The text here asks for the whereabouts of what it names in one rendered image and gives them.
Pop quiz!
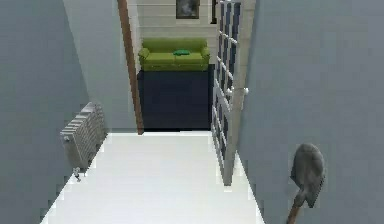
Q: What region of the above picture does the brown wooden door frame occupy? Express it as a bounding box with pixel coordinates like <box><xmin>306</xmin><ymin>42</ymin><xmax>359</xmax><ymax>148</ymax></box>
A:
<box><xmin>116</xmin><ymin>0</ymin><xmax>145</xmax><ymax>136</ymax></box>

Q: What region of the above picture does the grey shovel with wooden handle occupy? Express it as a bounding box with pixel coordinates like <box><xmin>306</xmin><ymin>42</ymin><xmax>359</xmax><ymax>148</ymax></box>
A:
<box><xmin>285</xmin><ymin>143</ymin><xmax>326</xmax><ymax>224</ymax></box>

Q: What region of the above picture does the green sofa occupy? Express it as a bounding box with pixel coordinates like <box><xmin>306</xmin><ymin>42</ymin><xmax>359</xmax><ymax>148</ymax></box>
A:
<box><xmin>137</xmin><ymin>37</ymin><xmax>211</xmax><ymax>72</ymax></box>

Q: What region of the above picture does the white glass-paned room door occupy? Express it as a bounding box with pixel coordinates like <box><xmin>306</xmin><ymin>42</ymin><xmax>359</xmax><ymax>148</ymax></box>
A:
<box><xmin>210</xmin><ymin>0</ymin><xmax>257</xmax><ymax>187</ymax></box>

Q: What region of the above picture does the dark framed wall picture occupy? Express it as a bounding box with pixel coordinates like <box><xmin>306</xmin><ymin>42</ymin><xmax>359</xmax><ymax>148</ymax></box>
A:
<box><xmin>175</xmin><ymin>0</ymin><xmax>201</xmax><ymax>20</ymax></box>

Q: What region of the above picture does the grey wall radiator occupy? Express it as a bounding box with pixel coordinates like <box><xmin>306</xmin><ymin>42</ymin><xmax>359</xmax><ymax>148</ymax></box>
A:
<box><xmin>59</xmin><ymin>101</ymin><xmax>108</xmax><ymax>183</ymax></box>

